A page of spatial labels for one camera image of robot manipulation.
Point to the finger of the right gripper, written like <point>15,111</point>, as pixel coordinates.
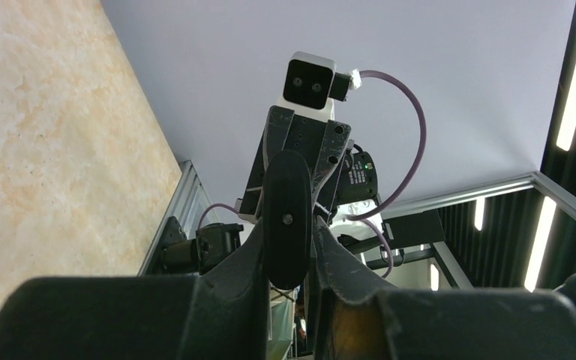
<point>331,153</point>
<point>273,139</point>

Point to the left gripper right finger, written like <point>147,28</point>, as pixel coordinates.
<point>356,314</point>

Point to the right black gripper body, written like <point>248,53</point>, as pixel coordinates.
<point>305,136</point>

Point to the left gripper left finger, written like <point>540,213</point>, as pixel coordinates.
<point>219,315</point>

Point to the black remote control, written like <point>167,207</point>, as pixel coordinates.
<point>287,220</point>

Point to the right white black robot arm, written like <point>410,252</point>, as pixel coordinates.
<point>357,181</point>

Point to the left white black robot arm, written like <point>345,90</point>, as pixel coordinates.
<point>203,248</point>

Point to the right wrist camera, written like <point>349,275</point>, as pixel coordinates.
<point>312,86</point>

